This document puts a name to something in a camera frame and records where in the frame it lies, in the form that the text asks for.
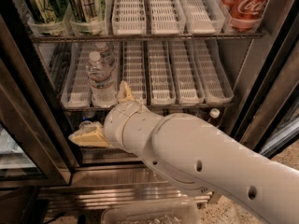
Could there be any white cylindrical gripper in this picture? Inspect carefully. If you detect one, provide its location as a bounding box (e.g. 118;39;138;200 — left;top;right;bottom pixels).
68;80;163;155

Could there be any clear water bottle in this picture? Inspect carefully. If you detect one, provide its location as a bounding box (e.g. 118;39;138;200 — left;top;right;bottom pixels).
85;50;119;108
95;42;115;68

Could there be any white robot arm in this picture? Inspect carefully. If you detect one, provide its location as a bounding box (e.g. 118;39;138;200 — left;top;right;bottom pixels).
68;81;299;224

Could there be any middle shelf tray far left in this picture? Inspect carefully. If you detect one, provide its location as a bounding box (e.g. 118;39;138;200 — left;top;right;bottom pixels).
61;43;91;109

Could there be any middle shelf water bottle tray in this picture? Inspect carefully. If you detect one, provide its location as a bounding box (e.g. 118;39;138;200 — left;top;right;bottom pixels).
90;41;121;108

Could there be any fridge glass door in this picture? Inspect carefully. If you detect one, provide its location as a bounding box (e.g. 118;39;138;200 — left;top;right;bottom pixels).
0;18;78;189

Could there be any brown bottle with white cap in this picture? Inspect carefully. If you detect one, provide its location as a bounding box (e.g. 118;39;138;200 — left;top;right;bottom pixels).
207;108;221;127

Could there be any stainless steel fridge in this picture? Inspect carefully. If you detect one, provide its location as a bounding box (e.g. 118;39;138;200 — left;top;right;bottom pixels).
0;0;299;213

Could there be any top shelf cola tray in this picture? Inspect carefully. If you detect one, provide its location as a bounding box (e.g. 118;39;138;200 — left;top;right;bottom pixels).
216;0;267;33

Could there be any rear blue Pepsi can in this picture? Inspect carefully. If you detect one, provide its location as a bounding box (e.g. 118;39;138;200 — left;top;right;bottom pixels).
82;111;98;122

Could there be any blue pepsi can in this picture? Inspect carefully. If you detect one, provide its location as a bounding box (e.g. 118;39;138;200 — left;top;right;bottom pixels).
78;120;93;129
82;111;98;122

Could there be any front blue Pepsi can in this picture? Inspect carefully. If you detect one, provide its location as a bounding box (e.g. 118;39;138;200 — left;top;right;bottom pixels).
78;120;93;129

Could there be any green drink can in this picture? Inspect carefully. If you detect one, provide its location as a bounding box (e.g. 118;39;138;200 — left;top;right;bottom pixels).
64;0;107;35
19;0;68;35

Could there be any clear plastic bin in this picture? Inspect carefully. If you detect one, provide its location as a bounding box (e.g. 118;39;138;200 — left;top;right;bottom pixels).
101;199;201;224

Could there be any left green drink can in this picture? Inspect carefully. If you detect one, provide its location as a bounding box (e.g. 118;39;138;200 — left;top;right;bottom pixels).
19;0;68;35

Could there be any front red Coca-Cola can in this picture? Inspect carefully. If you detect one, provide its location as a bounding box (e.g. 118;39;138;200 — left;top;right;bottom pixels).
230;0;267;32

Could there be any top wire shelf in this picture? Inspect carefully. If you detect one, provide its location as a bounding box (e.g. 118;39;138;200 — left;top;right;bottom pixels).
30;32;265;43

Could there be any middle wire shelf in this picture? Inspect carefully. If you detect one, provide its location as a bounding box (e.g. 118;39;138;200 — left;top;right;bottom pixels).
62;103;235;112

